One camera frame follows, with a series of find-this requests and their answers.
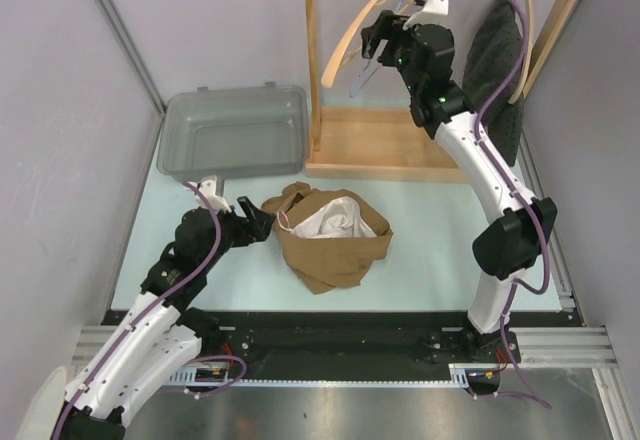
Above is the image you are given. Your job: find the wooden clothes rack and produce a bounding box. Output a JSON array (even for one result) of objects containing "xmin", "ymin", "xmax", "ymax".
[{"xmin": 305, "ymin": 0, "xmax": 579, "ymax": 183}]

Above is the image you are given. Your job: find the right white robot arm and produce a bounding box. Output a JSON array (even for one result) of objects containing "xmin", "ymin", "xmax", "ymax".
[{"xmin": 361, "ymin": 10, "xmax": 557, "ymax": 361}]

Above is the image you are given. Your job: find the hanging wooden hanger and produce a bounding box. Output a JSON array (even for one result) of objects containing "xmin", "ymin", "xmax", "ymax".
[{"xmin": 320, "ymin": 0, "xmax": 409, "ymax": 88}]

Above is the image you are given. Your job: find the dark grey dotted skirt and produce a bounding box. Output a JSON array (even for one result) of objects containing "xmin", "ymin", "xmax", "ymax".
[{"xmin": 462, "ymin": 0, "xmax": 524, "ymax": 166}]

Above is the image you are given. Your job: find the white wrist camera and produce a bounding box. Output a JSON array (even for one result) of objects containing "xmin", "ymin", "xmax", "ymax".
[
  {"xmin": 403, "ymin": 0, "xmax": 449, "ymax": 30},
  {"xmin": 186, "ymin": 175, "xmax": 232, "ymax": 212}
]

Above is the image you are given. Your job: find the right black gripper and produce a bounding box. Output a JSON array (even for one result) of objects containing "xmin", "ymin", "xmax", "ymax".
[{"xmin": 360, "ymin": 10, "xmax": 421, "ymax": 95}]

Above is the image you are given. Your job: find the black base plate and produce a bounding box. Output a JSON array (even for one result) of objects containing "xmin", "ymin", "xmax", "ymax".
[{"xmin": 101, "ymin": 308, "xmax": 584, "ymax": 380}]

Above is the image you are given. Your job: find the light blue wire hanger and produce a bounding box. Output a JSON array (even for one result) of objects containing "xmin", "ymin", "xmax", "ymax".
[{"xmin": 338, "ymin": 0, "xmax": 416, "ymax": 99}]

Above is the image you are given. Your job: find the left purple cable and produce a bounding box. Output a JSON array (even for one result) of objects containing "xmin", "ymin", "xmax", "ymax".
[{"xmin": 53, "ymin": 182, "xmax": 249, "ymax": 440}]

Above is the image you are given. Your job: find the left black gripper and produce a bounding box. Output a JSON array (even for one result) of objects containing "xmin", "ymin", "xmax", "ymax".
[{"xmin": 200, "ymin": 196, "xmax": 274, "ymax": 271}]

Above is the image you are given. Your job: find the white slotted cable duct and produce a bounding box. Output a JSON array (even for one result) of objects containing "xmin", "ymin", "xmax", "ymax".
[{"xmin": 164, "ymin": 367, "xmax": 469, "ymax": 390}]

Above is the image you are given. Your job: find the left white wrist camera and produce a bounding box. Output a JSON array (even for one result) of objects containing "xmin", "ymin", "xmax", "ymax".
[{"xmin": 186, "ymin": 175, "xmax": 232, "ymax": 212}]

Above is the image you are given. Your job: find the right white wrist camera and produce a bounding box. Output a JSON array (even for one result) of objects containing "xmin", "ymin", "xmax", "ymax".
[{"xmin": 403, "ymin": 0, "xmax": 449, "ymax": 30}]

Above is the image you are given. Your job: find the tan cloth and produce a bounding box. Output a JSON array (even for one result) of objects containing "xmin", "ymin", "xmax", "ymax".
[{"xmin": 262, "ymin": 182, "xmax": 393, "ymax": 295}]

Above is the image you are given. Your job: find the aluminium frame rail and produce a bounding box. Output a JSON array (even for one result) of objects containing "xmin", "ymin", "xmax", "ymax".
[{"xmin": 70, "ymin": 326, "xmax": 618, "ymax": 370}]

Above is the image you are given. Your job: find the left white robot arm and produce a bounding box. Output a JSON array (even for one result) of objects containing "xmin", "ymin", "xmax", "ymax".
[{"xmin": 52, "ymin": 197, "xmax": 275, "ymax": 439}]

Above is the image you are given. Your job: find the light wooden hanger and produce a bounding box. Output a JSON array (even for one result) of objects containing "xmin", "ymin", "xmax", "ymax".
[{"xmin": 508, "ymin": 0, "xmax": 535, "ymax": 105}]

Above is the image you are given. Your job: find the clear grey plastic bin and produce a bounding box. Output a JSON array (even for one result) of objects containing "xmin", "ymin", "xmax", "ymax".
[{"xmin": 156, "ymin": 83, "xmax": 309, "ymax": 182}]

